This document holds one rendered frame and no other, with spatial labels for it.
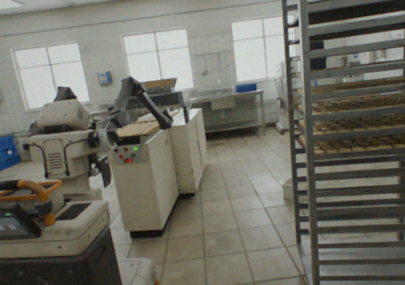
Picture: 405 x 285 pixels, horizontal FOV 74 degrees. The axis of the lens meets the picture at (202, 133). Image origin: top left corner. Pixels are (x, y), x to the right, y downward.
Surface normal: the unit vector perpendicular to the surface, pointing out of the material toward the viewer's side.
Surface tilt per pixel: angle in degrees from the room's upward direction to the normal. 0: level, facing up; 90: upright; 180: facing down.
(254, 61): 90
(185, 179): 90
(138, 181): 90
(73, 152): 82
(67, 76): 90
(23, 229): 115
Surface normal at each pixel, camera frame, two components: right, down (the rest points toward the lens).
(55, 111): -0.17, -0.50
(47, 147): -0.13, 0.07
